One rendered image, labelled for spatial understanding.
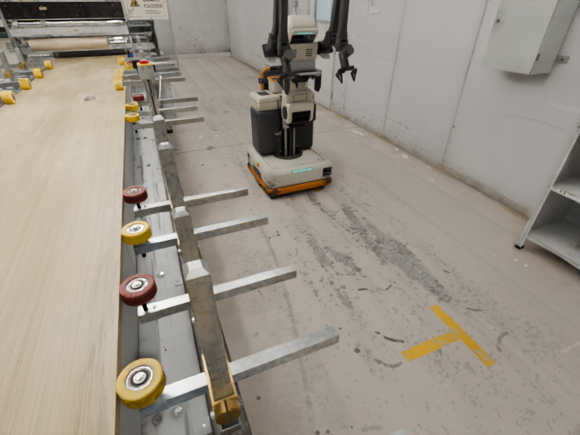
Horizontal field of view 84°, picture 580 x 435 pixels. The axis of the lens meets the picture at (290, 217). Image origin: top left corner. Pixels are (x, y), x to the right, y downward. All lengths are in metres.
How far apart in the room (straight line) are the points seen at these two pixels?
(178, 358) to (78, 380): 0.36
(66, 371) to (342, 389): 1.20
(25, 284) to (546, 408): 1.98
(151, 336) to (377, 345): 1.14
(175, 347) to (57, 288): 0.36
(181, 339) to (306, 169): 2.04
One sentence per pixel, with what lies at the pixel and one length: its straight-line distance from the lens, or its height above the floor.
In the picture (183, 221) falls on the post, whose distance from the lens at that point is 0.71.
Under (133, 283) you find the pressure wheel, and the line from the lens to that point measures 0.87.
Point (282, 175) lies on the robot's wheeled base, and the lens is 2.77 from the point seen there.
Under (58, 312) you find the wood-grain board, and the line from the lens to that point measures 0.91.
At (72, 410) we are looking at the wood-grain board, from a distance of 0.73.
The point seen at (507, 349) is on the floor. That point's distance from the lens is 2.09.
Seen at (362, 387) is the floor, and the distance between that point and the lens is 1.71.
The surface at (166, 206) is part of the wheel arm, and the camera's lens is 1.31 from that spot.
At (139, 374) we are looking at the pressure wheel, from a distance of 0.71.
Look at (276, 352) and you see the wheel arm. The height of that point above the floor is 0.83.
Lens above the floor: 1.47
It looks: 34 degrees down
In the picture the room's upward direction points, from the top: straight up
